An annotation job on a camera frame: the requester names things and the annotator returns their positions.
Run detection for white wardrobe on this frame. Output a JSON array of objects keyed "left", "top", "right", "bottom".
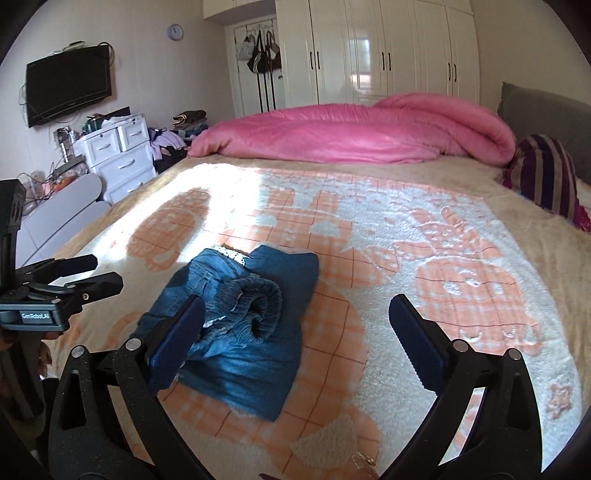
[{"left": 276, "top": 0, "right": 482, "bottom": 110}]

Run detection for beige bed sheet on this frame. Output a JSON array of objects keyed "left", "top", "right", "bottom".
[{"left": 46, "top": 154, "right": 591, "bottom": 462}]

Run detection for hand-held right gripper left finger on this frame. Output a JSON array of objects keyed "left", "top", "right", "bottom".
[{"left": 47, "top": 294, "right": 211, "bottom": 480}]

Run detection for pink quilt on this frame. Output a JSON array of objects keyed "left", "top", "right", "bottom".
[{"left": 187, "top": 92, "right": 517, "bottom": 168}]

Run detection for hanging bags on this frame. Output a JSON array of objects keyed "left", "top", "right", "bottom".
[{"left": 235, "top": 28, "right": 283, "bottom": 75}]

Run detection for purple striped pillow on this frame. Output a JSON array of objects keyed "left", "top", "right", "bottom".
[{"left": 502, "top": 134, "right": 586, "bottom": 219}]

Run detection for white door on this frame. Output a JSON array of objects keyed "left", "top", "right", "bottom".
[{"left": 225, "top": 23, "right": 291, "bottom": 119}]

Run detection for blue denim pants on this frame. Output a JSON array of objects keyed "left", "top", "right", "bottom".
[{"left": 136, "top": 244, "right": 321, "bottom": 423}]

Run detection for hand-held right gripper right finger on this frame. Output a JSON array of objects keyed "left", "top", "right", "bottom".
[{"left": 379, "top": 293, "right": 544, "bottom": 480}]

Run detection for purple clothes pile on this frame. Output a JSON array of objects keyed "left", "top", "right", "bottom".
[{"left": 148, "top": 128, "right": 189, "bottom": 174}]

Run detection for white drawer cabinet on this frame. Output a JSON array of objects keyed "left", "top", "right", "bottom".
[{"left": 73, "top": 115, "right": 158, "bottom": 205}]

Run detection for grey headboard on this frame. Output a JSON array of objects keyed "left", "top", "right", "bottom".
[{"left": 498, "top": 82, "right": 591, "bottom": 188}]

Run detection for black wall television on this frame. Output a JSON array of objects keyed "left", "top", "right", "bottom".
[{"left": 25, "top": 45, "right": 114, "bottom": 129}]

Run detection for grey padded bench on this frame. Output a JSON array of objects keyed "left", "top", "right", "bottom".
[{"left": 18, "top": 173, "right": 112, "bottom": 265}]

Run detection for orange white printed blanket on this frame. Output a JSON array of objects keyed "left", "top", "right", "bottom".
[{"left": 53, "top": 166, "right": 588, "bottom": 480}]

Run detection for brown folded clothes pile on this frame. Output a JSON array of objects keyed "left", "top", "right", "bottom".
[{"left": 172, "top": 110, "right": 208, "bottom": 134}]

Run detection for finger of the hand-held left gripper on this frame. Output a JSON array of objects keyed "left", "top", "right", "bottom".
[
  {"left": 17, "top": 254, "right": 99, "bottom": 283},
  {"left": 28, "top": 271, "right": 124, "bottom": 315}
]

